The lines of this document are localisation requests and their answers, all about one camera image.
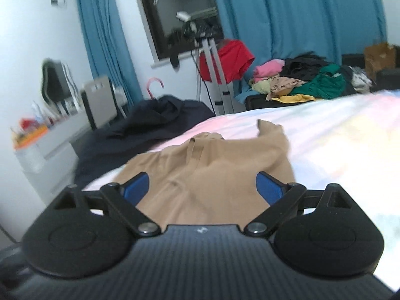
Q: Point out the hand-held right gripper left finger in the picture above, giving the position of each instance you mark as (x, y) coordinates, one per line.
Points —
(136, 189)

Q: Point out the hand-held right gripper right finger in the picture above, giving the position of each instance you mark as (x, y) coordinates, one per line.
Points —
(269, 189)

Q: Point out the tan garment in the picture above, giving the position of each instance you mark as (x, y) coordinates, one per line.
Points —
(212, 175)

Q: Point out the black clothes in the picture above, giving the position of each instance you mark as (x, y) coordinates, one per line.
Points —
(306, 67)

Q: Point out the dark navy garment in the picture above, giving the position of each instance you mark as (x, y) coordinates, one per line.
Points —
(150, 122)

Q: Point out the pastel bed sheet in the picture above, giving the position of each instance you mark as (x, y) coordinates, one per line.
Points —
(337, 150)

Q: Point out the white dresser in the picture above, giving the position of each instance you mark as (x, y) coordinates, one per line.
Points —
(53, 159)

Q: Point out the bright yellow garment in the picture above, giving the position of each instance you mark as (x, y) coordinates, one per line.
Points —
(293, 98)

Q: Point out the white black chair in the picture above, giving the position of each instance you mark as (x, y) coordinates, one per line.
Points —
(100, 100)

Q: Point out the blue cloth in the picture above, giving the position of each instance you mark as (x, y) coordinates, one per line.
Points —
(242, 95)

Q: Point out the pale yellow-green garment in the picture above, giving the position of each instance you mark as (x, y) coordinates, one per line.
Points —
(262, 87)

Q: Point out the beige garment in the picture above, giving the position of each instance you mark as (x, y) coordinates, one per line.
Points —
(286, 86)

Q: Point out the orange tray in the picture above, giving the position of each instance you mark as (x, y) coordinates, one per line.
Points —
(29, 137)

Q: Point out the green garment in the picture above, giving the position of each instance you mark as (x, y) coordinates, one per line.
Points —
(328, 86)

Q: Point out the pink garment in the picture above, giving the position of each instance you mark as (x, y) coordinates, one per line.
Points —
(268, 68)

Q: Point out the wavy vanity mirror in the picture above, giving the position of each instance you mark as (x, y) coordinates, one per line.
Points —
(56, 84)

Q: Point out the silver stand with device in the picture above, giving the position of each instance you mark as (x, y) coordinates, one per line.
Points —
(215, 68)

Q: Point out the red garment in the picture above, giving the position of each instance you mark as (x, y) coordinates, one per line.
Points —
(232, 59)

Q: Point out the black hanging object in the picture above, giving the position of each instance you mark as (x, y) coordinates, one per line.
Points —
(175, 60)

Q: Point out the white patterned cloth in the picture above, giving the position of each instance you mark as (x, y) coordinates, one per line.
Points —
(361, 81)

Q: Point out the narrow blue curtain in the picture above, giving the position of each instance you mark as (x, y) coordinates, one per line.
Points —
(103, 37)

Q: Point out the black sofa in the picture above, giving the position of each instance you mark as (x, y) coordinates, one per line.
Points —
(387, 78)

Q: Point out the brown cardboard box on chair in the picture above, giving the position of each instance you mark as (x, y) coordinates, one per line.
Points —
(379, 57)

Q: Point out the wide blue curtain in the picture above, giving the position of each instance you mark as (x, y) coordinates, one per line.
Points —
(300, 15)

